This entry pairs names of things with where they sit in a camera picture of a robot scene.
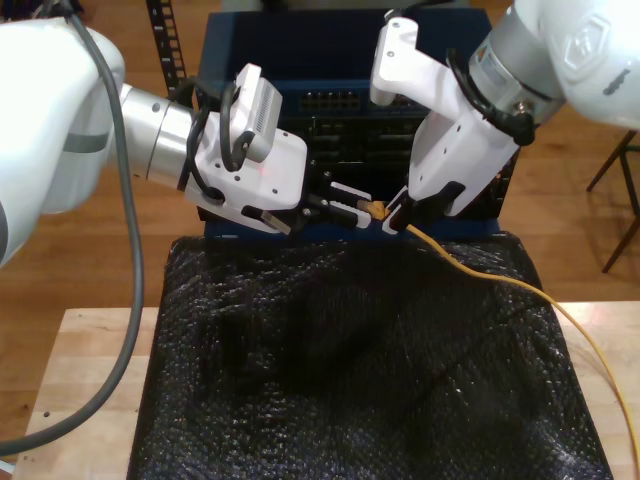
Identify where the wooden chair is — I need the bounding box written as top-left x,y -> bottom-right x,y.
586,127 -> 640,274

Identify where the yellow network cable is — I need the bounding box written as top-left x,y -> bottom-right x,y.
358,198 -> 640,474

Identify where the blue network switch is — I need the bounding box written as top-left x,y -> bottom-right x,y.
199,10 -> 501,119

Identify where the blue flat box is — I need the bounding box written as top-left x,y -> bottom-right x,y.
203,217 -> 506,244

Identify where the black perforated rack post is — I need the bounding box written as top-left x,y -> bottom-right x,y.
492,149 -> 519,219
144,0 -> 199,101

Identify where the black rack server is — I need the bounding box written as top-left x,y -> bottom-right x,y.
304,113 -> 426,165

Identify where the black bubble wrap mat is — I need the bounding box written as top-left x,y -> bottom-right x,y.
127,234 -> 614,480

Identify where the thick grey cable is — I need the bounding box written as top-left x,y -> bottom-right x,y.
0,0 -> 146,459

